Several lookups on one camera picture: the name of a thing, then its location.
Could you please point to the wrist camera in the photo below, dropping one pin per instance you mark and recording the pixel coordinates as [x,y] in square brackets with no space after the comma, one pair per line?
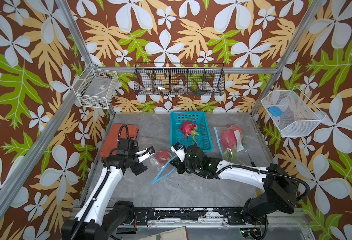
[144,154]
[179,150]

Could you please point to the teal plastic basket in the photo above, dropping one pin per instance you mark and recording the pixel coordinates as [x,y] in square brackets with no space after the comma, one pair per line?
[204,140]

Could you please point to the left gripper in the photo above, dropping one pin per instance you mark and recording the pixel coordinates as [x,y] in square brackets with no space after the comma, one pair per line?
[139,167]

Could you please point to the red plastic tool case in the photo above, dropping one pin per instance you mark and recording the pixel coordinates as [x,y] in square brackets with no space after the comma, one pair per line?
[111,141]

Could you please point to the white wire basket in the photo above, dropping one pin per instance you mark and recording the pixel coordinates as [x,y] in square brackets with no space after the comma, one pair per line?
[95,88]
[301,115]

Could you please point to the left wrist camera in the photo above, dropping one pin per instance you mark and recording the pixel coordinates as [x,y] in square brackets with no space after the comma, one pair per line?
[144,154]

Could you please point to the dragon fruit bag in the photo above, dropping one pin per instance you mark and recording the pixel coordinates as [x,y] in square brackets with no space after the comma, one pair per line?
[163,156]
[189,129]

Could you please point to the black wire wall basket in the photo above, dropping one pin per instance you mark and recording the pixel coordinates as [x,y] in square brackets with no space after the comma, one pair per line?
[163,79]

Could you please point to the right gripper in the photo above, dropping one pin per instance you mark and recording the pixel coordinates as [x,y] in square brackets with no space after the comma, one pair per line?
[178,165]

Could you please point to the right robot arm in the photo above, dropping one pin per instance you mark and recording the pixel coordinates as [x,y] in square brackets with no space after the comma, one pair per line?
[280,191]

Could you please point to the white wire basket left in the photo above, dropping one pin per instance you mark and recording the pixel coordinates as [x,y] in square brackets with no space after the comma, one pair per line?
[95,88]

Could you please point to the blue sponge in basket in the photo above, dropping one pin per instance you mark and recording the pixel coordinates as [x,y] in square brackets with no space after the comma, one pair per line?
[275,111]

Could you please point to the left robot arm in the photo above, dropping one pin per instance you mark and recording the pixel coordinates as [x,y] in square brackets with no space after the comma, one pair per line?
[92,222]

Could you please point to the white wire basket right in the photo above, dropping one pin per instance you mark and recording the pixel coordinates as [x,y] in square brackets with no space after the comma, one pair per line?
[301,115]

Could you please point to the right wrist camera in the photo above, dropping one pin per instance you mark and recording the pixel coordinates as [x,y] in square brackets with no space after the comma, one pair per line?
[179,150]

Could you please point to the black handled screwdriver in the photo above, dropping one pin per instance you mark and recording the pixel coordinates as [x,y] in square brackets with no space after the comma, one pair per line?
[252,162]

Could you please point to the clear zip-top bag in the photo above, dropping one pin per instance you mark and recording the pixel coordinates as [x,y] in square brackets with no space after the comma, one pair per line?
[164,170]
[231,142]

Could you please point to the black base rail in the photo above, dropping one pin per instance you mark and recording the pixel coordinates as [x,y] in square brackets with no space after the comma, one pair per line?
[233,216]

